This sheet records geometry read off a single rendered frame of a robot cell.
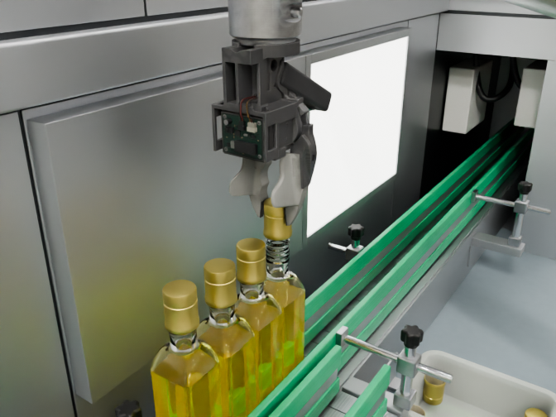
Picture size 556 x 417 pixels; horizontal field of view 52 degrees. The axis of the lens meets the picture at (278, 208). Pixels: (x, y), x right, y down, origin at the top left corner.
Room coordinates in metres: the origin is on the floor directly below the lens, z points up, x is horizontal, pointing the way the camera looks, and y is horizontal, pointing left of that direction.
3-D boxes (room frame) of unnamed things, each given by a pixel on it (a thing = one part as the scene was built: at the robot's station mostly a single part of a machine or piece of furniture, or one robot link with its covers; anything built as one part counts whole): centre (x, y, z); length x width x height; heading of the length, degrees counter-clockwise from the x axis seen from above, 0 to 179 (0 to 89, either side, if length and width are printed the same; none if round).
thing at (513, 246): (1.18, -0.52, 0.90); 0.17 x 0.05 x 0.23; 56
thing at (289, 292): (0.63, 0.00, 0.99); 0.06 x 0.06 x 0.21; 55
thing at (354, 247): (0.96, -0.13, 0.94); 0.07 x 0.04 x 0.13; 56
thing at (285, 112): (0.61, 0.02, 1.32); 0.09 x 0.08 x 0.12; 145
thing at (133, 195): (0.91, -0.02, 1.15); 0.90 x 0.03 x 0.34; 146
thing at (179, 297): (0.49, 0.10, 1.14); 0.04 x 0.04 x 0.04
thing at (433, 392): (0.77, -0.26, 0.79); 0.04 x 0.04 x 0.04
